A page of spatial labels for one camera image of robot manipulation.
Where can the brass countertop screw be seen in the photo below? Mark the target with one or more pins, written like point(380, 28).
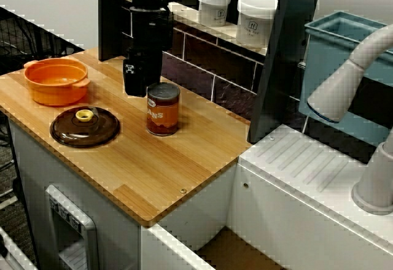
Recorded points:
point(183, 191)

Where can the orange plastic pot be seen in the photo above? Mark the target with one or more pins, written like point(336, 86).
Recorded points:
point(55, 89)

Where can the beige shelf ledge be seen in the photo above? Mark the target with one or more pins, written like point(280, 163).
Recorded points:
point(187, 18)

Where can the brown lid with yellow knob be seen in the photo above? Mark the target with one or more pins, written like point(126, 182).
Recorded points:
point(92, 132)

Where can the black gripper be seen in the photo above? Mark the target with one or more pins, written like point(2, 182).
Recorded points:
point(150, 30)

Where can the narrow black shelf panel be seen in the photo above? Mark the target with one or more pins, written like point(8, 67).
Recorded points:
point(112, 27)

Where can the white lidded plastic jar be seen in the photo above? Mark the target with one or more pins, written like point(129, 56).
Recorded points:
point(213, 6)
point(255, 21)

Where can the silver aluminium extrusion frame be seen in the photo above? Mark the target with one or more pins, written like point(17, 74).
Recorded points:
point(12, 251)

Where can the teal plastic bin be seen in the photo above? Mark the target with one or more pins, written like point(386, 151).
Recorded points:
point(325, 55)

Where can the wide black shelf panel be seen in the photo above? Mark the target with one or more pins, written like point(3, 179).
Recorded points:
point(285, 52)

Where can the white toy sink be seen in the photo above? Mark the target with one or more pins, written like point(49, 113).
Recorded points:
point(291, 190)

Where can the orange beans can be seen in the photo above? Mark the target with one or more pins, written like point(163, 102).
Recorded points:
point(162, 113)

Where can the grey dispenser panel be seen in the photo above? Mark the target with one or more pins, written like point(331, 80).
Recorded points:
point(89, 236)

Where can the grey toy faucet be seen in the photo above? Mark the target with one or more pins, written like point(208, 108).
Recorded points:
point(337, 92)

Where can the white toy kitchen cabinet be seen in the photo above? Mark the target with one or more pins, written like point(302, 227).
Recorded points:
point(33, 165)

